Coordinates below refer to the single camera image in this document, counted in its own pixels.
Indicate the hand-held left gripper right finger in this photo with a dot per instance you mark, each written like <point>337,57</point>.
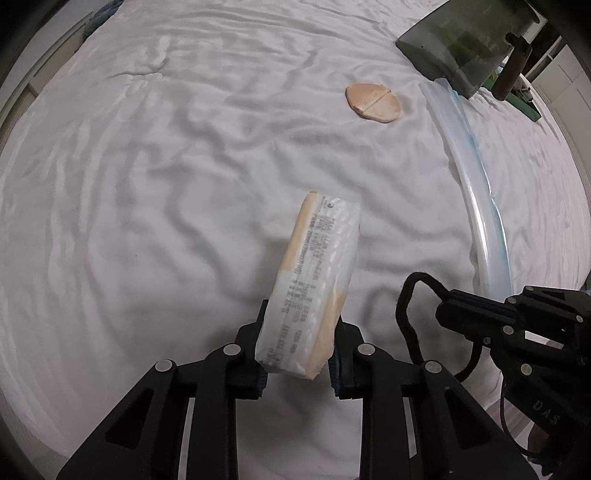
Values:
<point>334,374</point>

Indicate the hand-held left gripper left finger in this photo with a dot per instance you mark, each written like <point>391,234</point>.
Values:
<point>261,383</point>

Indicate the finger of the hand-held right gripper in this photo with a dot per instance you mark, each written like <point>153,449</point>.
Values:
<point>480,330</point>
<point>545,307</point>

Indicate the clear packet of beige pads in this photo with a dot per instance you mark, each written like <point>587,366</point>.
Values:
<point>314,277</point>

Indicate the clear zip bag blue strip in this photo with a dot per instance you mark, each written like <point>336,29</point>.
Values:
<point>466,157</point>

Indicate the green metal tray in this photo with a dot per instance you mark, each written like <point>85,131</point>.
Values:
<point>524,108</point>

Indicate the round beige powder puff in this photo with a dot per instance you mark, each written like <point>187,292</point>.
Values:
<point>374,104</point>

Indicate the blue knitted cloth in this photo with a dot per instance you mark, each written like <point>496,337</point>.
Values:
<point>105,11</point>

